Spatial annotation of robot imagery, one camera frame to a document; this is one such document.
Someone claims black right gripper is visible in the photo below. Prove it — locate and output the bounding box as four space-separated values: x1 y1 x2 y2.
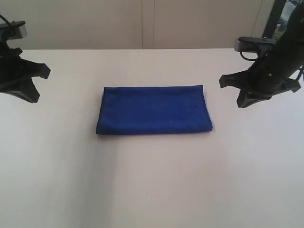
219 49 304 108

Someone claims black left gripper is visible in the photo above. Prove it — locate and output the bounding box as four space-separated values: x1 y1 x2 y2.
0 42 51 103

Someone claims blue towel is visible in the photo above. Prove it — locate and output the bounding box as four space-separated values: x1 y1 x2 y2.
96 85 213 135

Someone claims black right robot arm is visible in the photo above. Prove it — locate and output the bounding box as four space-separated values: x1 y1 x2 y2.
219 4 304 108

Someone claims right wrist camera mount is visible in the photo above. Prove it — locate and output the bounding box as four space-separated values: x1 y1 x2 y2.
234 37 276 53

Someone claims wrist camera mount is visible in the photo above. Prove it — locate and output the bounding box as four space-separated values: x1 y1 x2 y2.
234 37 276 53
0 21 28 42

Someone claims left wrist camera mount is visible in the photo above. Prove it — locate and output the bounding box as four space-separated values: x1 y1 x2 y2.
0 21 28 42

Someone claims black window frame post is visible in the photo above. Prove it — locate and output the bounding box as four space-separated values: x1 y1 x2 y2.
262 0 286 38

